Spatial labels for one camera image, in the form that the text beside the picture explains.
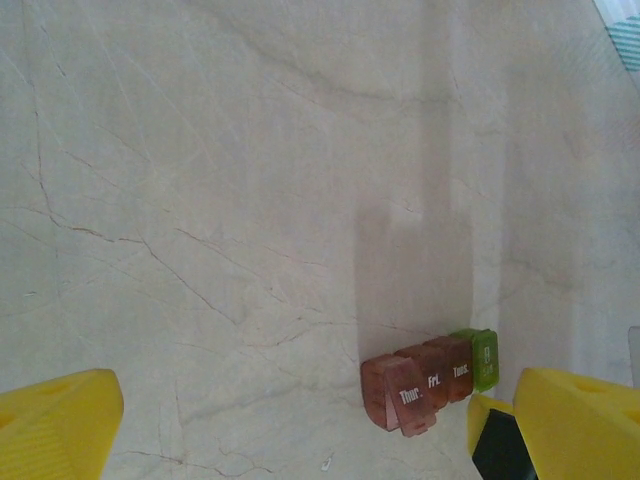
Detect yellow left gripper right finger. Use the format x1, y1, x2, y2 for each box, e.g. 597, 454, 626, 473
467, 367, 640, 480

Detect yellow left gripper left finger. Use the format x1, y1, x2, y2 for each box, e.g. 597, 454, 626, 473
0, 368, 125, 480

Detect green pill box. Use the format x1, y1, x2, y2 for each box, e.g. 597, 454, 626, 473
448, 328, 500, 394

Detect brown Tues pill box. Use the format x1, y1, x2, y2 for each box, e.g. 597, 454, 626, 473
424, 335, 475, 404

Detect brown Fri pill box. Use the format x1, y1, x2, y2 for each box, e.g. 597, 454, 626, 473
394, 342, 451, 409

